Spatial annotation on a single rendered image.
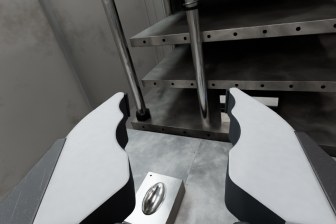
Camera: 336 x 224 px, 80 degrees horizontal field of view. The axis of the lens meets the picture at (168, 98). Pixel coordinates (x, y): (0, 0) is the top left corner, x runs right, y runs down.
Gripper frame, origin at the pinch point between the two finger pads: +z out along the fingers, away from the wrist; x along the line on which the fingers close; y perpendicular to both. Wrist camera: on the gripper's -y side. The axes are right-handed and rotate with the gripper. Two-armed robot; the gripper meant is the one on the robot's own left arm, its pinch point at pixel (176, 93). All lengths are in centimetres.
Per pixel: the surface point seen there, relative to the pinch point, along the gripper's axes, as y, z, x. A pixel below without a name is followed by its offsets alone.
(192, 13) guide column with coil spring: 7, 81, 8
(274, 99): 45, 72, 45
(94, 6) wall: 15, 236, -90
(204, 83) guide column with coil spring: 40, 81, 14
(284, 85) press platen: 37, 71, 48
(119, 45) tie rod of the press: 22, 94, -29
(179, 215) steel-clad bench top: 66, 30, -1
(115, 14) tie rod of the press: 7, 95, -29
